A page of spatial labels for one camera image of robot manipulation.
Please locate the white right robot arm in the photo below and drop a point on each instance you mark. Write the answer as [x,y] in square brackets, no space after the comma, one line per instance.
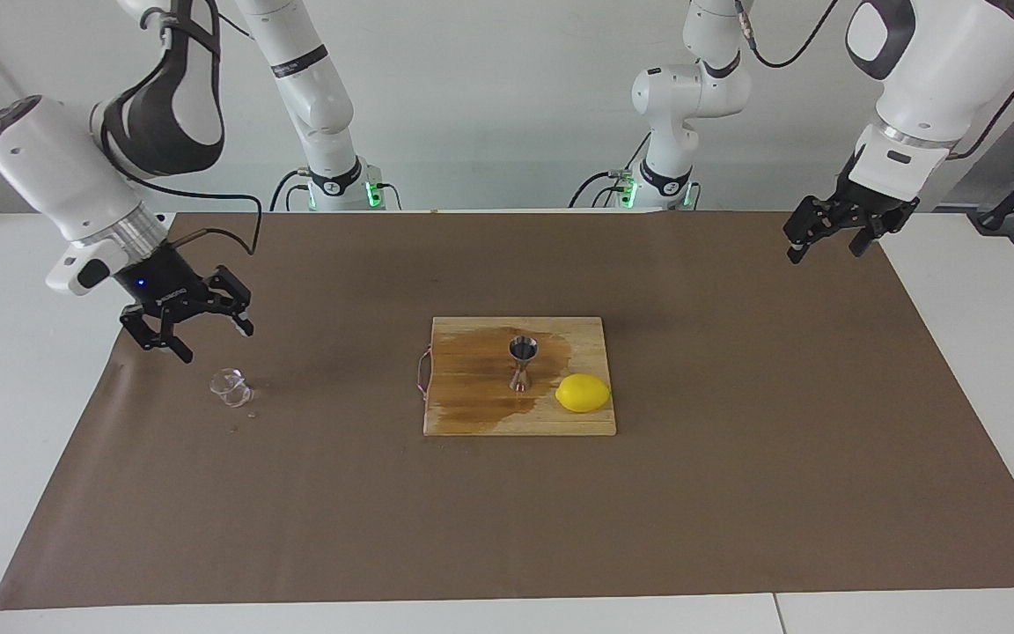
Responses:
[120,132]

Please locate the brown paper table mat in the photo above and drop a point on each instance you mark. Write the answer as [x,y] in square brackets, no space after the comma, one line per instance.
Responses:
[296,511]

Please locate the small clear glass cup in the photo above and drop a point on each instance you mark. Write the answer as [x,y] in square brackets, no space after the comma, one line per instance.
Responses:
[231,387]

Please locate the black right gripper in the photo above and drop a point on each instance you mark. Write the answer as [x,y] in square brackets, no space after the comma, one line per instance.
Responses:
[164,282]

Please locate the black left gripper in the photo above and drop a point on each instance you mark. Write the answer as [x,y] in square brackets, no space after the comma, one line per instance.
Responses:
[877,211]

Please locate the wooden cutting board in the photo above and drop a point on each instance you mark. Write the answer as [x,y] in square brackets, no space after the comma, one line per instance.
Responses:
[472,396]

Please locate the yellow lemon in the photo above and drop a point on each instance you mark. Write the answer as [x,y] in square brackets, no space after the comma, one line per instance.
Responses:
[583,393]

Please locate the steel double cone jigger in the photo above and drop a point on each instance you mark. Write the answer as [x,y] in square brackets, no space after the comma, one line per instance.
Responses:
[522,352]

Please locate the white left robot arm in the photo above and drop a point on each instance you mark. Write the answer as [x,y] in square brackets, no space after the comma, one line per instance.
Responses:
[938,79]

